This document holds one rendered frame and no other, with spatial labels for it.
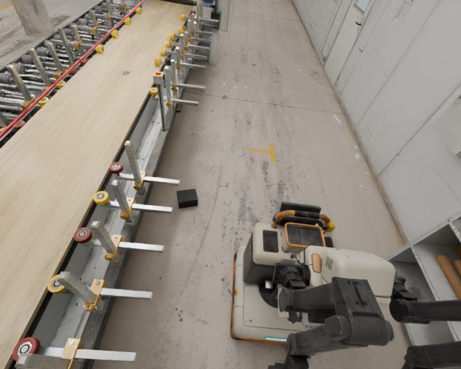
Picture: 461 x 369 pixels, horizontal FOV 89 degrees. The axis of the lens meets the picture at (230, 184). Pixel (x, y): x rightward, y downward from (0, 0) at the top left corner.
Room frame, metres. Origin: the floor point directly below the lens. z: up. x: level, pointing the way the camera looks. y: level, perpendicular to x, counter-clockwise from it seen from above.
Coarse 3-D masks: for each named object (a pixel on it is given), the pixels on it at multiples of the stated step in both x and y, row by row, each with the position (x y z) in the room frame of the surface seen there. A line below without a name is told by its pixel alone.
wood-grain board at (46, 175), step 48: (144, 48) 2.81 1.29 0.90; (96, 96) 1.72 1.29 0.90; (144, 96) 1.86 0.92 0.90; (48, 144) 1.07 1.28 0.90; (96, 144) 1.15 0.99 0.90; (0, 192) 0.64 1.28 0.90; (48, 192) 0.70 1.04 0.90; (96, 192) 0.76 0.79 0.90; (0, 240) 0.38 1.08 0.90; (48, 240) 0.43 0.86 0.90; (0, 288) 0.18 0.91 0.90; (0, 336) 0.02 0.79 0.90
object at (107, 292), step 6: (102, 288) 0.27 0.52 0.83; (108, 288) 0.28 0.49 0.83; (102, 294) 0.25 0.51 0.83; (108, 294) 0.25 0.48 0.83; (114, 294) 0.25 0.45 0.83; (120, 294) 0.26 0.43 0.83; (126, 294) 0.26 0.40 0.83; (132, 294) 0.27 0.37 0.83; (138, 294) 0.28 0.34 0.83; (144, 294) 0.28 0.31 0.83; (150, 294) 0.29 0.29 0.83
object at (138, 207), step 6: (102, 204) 0.72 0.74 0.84; (108, 204) 0.73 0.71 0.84; (114, 204) 0.74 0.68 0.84; (132, 204) 0.76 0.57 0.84; (138, 204) 0.77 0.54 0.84; (138, 210) 0.75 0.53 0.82; (144, 210) 0.75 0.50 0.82; (150, 210) 0.75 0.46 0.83; (156, 210) 0.76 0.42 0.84; (162, 210) 0.76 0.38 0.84; (168, 210) 0.77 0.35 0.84
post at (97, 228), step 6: (96, 222) 0.47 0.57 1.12; (96, 228) 0.45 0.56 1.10; (102, 228) 0.47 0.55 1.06; (96, 234) 0.45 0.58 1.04; (102, 234) 0.45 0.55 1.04; (102, 240) 0.45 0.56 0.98; (108, 240) 0.47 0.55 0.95; (108, 246) 0.45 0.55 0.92; (114, 246) 0.48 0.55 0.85; (108, 252) 0.45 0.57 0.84
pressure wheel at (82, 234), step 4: (80, 228) 0.52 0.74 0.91; (84, 228) 0.52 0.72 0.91; (88, 228) 0.53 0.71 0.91; (76, 232) 0.49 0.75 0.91; (80, 232) 0.50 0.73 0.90; (84, 232) 0.50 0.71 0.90; (88, 232) 0.50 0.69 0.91; (76, 236) 0.47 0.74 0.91; (80, 236) 0.48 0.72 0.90; (84, 236) 0.48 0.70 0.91; (88, 236) 0.48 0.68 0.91; (76, 240) 0.45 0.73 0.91; (80, 240) 0.46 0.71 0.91; (84, 240) 0.46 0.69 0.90; (88, 240) 0.47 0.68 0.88
